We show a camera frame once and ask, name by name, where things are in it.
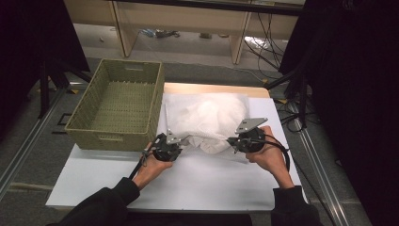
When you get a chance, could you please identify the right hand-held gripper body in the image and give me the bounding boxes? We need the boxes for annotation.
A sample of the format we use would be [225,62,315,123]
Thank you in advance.
[227,117,269,154]

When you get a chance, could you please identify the black curtain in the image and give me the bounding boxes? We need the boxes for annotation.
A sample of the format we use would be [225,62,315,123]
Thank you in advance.
[279,0,399,226]
[0,0,90,139]

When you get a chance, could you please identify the person's left hand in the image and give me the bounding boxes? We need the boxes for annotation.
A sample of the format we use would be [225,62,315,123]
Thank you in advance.
[132,142,174,191]

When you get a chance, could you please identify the beige wooden desk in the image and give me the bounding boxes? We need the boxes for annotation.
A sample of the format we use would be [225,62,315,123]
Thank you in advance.
[62,0,307,65]

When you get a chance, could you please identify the white pillowcase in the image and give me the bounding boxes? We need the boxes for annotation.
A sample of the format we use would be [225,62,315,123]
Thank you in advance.
[163,92,252,164]

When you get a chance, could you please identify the white garment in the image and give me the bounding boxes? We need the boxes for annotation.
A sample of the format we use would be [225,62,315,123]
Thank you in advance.
[180,100,248,155]

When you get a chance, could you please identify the blue and black clutter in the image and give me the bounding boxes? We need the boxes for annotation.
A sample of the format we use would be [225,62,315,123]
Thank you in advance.
[139,28,182,40]

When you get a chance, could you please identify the clear plastic bag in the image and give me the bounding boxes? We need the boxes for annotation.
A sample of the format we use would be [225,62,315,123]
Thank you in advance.
[244,36,271,49]

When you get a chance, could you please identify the black tripod stand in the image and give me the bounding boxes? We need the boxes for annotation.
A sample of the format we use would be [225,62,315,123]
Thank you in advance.
[37,57,93,120]
[264,67,310,130]

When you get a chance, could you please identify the black floor cables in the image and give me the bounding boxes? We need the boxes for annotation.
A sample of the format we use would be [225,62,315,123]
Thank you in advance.
[276,98,307,133]

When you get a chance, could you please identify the person's right hand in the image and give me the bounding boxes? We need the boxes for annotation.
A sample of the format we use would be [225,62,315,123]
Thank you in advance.
[245,125,291,187]

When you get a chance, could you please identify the green woven basket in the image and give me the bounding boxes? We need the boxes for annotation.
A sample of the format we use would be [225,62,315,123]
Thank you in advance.
[64,57,166,153]

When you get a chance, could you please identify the bundle of black cables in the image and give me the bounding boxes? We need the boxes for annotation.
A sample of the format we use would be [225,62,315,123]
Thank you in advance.
[244,12,285,72]

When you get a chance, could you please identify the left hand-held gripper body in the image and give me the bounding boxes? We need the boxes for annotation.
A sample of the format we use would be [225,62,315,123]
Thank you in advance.
[152,128,186,163]

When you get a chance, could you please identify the aluminium floor rail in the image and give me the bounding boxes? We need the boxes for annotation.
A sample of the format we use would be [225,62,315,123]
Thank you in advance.
[0,88,69,192]
[299,126,351,226]

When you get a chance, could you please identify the right hand-held gripper cable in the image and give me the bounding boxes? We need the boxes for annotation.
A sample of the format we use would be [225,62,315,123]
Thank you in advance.
[263,134,291,173]

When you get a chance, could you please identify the left hand-held gripper cable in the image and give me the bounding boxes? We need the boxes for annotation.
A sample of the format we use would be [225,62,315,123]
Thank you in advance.
[128,142,158,181]

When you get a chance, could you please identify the hand-held gripper cable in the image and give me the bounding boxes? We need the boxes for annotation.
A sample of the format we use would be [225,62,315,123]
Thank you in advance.
[128,142,158,181]
[263,134,291,173]

